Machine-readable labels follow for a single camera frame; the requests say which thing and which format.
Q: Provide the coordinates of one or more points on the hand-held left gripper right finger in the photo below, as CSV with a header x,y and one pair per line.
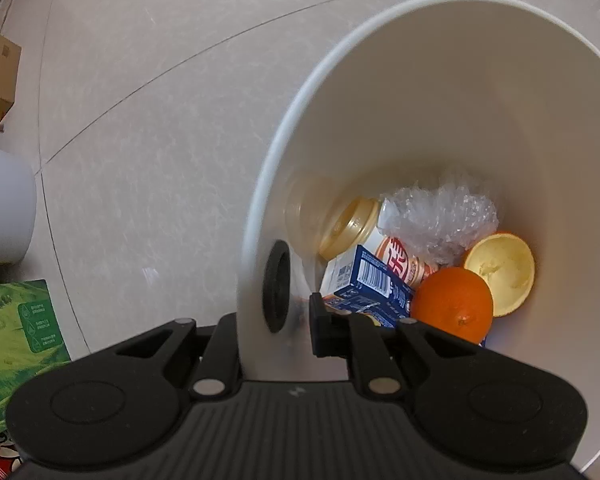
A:
x,y
316,330

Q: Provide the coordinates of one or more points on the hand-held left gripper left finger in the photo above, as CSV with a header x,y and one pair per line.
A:
x,y
225,350

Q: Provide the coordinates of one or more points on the blue drink carton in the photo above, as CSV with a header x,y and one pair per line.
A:
x,y
365,285

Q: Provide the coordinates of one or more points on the milk tea cup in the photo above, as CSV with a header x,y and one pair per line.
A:
x,y
352,225

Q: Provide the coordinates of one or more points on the orange peel half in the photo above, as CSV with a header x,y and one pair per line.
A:
x,y
452,302

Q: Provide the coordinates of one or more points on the clear bubble wrap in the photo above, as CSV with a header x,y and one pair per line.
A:
x,y
440,215

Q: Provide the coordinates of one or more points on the halved orange peel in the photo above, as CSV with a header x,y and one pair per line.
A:
x,y
502,267

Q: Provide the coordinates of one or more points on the white plastic trash bin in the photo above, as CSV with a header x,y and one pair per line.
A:
x,y
455,100

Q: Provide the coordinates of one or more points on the green printed carton box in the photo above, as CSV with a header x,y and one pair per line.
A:
x,y
15,350

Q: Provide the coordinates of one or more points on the white round container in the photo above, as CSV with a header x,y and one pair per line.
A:
x,y
2,205

